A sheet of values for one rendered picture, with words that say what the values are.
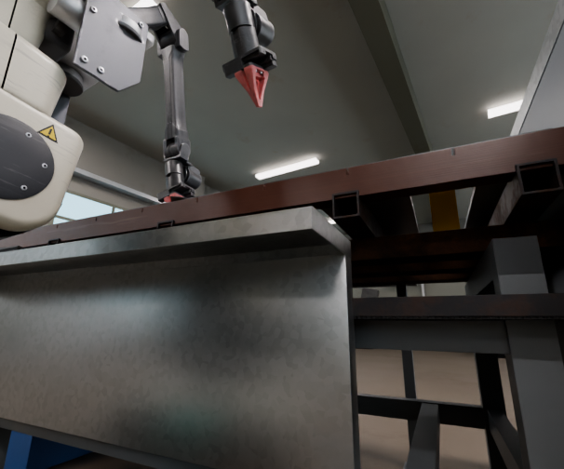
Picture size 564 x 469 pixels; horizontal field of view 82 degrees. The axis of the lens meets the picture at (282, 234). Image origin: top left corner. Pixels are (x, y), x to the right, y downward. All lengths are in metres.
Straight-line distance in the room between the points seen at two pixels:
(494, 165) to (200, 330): 0.59
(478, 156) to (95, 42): 0.62
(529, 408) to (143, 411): 0.65
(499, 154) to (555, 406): 0.37
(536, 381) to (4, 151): 0.77
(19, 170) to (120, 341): 0.44
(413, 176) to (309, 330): 0.32
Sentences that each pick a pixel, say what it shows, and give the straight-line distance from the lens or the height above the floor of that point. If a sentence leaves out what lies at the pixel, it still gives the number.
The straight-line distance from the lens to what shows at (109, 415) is 0.85.
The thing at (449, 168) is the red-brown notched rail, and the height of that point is 0.79.
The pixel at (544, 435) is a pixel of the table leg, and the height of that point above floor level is 0.39.
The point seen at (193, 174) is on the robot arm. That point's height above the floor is 1.02.
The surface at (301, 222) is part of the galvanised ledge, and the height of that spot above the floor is 0.66.
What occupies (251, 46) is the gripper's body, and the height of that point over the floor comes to 1.08.
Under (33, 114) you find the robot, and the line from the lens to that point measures 0.55.
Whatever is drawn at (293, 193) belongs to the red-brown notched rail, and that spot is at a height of 0.79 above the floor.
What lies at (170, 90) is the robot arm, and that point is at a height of 1.27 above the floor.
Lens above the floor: 0.54
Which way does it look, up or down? 16 degrees up
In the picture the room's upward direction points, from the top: 1 degrees clockwise
